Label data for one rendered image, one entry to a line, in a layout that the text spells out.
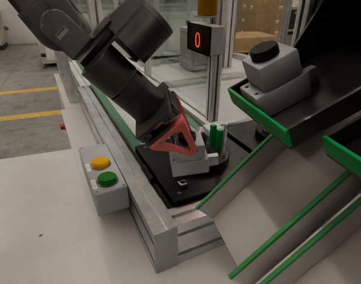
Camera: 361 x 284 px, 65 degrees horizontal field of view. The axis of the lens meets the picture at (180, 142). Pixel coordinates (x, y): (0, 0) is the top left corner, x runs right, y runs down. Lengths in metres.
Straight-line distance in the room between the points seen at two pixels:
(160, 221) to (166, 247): 0.05
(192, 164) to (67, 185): 0.44
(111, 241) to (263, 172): 0.35
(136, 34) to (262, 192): 0.28
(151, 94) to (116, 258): 0.34
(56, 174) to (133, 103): 0.52
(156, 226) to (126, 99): 0.23
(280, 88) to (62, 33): 0.26
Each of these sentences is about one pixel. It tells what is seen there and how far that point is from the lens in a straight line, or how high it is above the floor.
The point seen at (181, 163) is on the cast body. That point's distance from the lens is 0.47.
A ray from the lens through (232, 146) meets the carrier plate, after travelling 0.73.
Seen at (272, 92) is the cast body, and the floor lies 1.23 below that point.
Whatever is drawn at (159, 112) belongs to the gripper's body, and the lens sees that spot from 0.40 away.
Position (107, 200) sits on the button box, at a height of 0.94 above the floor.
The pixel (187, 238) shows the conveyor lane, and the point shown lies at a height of 0.92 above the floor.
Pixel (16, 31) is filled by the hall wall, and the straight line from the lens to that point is 8.78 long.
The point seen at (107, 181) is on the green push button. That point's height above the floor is 0.97.
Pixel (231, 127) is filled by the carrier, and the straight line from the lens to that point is 0.83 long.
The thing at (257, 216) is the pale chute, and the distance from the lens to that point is 0.44.
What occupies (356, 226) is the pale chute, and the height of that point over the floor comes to 1.09.
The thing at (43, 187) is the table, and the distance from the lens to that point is 0.84.
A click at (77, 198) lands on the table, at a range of 0.77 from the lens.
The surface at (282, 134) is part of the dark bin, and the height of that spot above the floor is 1.20.
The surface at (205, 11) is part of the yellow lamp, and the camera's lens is 0.77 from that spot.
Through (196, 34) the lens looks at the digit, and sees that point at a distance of 0.80.
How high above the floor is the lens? 1.32
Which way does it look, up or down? 29 degrees down
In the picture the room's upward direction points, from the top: straight up
